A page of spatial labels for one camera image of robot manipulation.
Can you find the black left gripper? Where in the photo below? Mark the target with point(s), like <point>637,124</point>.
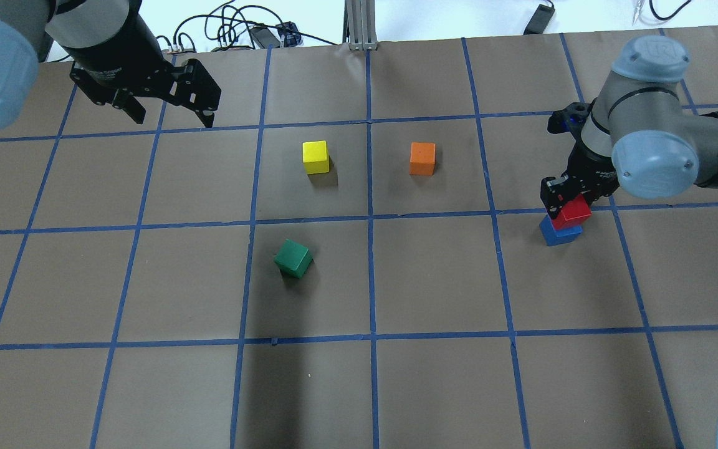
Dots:
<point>111,42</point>

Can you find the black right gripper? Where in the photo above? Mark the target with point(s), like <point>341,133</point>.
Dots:
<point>589,166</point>

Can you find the red wooden block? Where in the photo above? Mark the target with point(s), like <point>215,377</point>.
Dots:
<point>573,214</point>

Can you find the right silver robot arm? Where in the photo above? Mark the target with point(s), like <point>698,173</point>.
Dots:
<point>635,135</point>

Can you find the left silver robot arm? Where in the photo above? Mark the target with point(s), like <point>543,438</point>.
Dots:
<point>117,60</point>

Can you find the blue wooden block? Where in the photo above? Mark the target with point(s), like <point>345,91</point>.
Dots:
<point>555,237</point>

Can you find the orange wooden block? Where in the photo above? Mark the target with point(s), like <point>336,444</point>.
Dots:
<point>422,159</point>

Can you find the yellow wooden block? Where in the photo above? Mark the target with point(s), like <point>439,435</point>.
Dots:
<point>315,157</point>

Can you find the green wooden block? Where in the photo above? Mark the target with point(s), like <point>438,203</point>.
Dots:
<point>293,259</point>

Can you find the black power adapter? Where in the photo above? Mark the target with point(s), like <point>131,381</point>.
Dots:
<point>540,19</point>

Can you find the aluminium frame post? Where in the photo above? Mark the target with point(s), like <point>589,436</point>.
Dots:
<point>359,25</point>

